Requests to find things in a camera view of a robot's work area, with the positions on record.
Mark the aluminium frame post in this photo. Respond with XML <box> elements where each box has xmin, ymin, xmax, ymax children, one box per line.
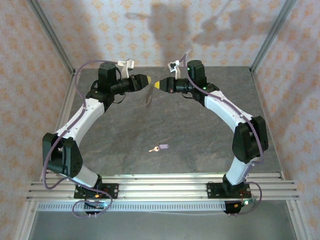
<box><xmin>249</xmin><ymin>0</ymin><xmax>298</xmax><ymax>73</ymax></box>
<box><xmin>26</xmin><ymin>0</ymin><xmax>76</xmax><ymax>76</ymax></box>

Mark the aluminium side rail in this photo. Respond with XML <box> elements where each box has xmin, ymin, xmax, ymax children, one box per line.
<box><xmin>39</xmin><ymin>69</ymin><xmax>82</xmax><ymax>181</ymax></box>

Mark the grey metal lower shelf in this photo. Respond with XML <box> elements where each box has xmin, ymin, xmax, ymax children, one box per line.
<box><xmin>28</xmin><ymin>211</ymin><xmax>298</xmax><ymax>240</ymax></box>

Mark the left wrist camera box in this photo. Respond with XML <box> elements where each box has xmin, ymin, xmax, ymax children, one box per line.
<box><xmin>116</xmin><ymin>58</ymin><xmax>135</xmax><ymax>79</ymax></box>

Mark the aluminium lower frame bar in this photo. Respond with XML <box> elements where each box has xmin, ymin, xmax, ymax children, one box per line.
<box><xmin>13</xmin><ymin>199</ymin><xmax>38</xmax><ymax>240</ymax></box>
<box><xmin>286</xmin><ymin>199</ymin><xmax>313</xmax><ymax>240</ymax></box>

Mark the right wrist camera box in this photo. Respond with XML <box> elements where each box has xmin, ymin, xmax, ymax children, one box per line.
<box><xmin>166</xmin><ymin>59</ymin><xmax>181</xmax><ymax>80</ymax></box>

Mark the white slotted cable duct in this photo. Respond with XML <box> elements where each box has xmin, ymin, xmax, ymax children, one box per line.
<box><xmin>37</xmin><ymin>201</ymin><xmax>227</xmax><ymax>212</ymax></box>

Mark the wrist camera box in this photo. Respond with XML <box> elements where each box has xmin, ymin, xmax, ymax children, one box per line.
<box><xmin>166</xmin><ymin>59</ymin><xmax>181</xmax><ymax>80</ymax></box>
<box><xmin>116</xmin><ymin>58</ymin><xmax>135</xmax><ymax>79</ymax></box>

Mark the small electronics board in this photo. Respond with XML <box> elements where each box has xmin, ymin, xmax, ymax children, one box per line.
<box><xmin>83</xmin><ymin>199</ymin><xmax>112</xmax><ymax>211</ymax></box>
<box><xmin>224</xmin><ymin>197</ymin><xmax>260</xmax><ymax>216</ymax></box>

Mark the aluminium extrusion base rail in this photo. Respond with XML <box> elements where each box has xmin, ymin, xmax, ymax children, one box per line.
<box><xmin>26</xmin><ymin>171</ymin><xmax>300</xmax><ymax>202</ymax></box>

